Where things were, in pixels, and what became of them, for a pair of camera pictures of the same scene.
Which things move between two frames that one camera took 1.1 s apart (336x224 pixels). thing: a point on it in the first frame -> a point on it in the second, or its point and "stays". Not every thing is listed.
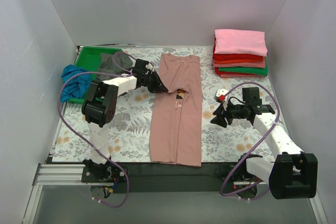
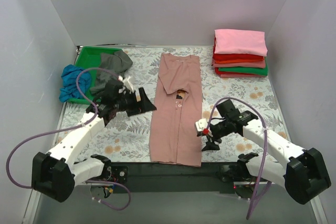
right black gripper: x=226 y=114 -> x=211 y=135
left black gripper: x=153 y=82 -> x=135 y=103
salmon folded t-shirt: x=260 y=64 stays
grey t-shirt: x=107 y=64 stays
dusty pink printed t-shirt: x=176 y=133 stays
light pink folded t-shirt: x=240 y=41 stays
